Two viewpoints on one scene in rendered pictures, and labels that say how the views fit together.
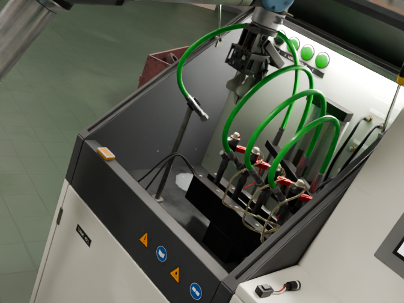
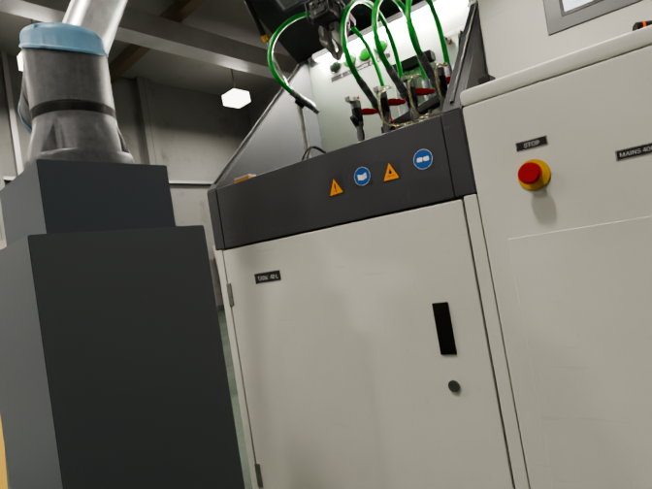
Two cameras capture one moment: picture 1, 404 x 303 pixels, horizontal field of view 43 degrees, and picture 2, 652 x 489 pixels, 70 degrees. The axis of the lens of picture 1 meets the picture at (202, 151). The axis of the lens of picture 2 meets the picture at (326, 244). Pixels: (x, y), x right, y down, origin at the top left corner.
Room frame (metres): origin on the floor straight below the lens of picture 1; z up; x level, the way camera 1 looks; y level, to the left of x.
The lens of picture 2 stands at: (0.10, 0.19, 0.71)
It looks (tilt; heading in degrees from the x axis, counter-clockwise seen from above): 2 degrees up; 354
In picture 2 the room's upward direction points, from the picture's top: 9 degrees counter-clockwise
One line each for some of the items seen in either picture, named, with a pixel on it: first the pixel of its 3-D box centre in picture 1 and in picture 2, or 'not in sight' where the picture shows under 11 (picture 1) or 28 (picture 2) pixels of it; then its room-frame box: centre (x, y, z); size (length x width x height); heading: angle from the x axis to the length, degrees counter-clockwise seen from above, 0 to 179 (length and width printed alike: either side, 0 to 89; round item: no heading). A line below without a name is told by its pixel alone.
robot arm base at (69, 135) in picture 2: not in sight; (79, 146); (0.83, 0.47, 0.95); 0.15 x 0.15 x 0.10
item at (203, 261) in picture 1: (140, 224); (320, 192); (1.15, 0.08, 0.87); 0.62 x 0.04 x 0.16; 50
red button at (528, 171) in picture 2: not in sight; (531, 174); (0.83, -0.24, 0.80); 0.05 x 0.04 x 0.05; 50
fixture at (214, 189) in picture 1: (234, 228); not in sight; (1.26, -0.16, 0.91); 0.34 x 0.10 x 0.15; 50
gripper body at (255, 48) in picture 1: (253, 49); (324, 1); (1.27, -0.02, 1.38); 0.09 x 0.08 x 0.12; 140
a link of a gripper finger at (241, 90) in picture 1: (242, 91); (337, 39); (1.27, -0.04, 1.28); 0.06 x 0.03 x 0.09; 140
